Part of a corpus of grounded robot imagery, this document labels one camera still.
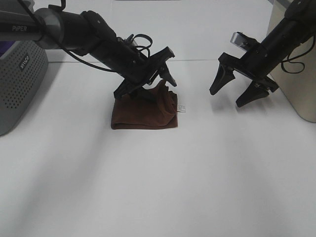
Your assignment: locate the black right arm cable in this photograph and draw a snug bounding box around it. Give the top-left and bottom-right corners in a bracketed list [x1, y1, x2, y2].
[281, 34, 316, 74]

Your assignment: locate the beige plastic bin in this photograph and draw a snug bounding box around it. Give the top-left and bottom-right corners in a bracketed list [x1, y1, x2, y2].
[267, 0, 316, 123]

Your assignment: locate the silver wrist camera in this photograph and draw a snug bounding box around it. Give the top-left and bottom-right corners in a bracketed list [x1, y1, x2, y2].
[123, 34, 138, 47]
[230, 32, 258, 51]

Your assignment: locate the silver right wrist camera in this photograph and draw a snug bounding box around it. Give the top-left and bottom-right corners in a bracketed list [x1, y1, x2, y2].
[230, 32, 258, 51]

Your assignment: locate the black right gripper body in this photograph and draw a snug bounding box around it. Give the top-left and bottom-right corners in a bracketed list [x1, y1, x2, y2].
[219, 43, 279, 92]

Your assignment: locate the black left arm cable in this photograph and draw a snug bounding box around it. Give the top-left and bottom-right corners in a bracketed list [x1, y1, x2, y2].
[17, 0, 153, 72]

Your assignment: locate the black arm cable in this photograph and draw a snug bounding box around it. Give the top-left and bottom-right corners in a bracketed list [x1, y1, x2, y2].
[281, 34, 316, 74]
[17, 0, 153, 72]

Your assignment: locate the brown towel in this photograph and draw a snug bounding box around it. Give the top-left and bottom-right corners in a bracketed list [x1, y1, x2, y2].
[111, 79, 178, 130]

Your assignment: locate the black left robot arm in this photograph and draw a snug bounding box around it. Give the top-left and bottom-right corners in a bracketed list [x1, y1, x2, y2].
[0, 5, 177, 99]

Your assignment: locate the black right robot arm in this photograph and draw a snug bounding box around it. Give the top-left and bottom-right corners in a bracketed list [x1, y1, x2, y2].
[209, 0, 316, 107]

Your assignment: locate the grey perforated laundry basket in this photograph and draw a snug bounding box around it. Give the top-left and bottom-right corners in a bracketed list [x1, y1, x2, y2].
[0, 41, 48, 135]

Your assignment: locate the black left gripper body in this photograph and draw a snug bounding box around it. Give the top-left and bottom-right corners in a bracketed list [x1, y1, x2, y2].
[91, 37, 175, 99]

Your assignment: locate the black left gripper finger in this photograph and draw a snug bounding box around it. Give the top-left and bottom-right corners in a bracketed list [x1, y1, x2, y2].
[132, 87, 156, 101]
[159, 63, 177, 87]

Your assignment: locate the purple cloth in basket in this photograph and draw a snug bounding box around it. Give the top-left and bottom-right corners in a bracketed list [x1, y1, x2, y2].
[0, 41, 15, 56]

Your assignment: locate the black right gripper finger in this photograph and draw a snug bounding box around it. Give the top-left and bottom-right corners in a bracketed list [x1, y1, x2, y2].
[236, 81, 269, 108]
[209, 64, 235, 95]

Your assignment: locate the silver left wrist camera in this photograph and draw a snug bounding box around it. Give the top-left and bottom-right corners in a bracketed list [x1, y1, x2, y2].
[123, 34, 138, 47]

